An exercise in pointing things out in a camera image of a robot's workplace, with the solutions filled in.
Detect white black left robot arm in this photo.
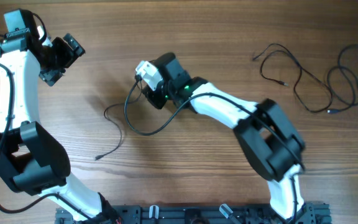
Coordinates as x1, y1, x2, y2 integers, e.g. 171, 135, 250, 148
0, 9, 104, 223

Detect black cable bundle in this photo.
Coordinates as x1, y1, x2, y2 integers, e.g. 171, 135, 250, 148
94, 82, 144, 162

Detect black left camera cable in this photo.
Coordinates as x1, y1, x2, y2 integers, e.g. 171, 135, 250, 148
0, 12, 93, 222

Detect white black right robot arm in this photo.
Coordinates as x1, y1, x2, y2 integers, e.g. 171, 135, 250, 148
135, 52, 305, 222

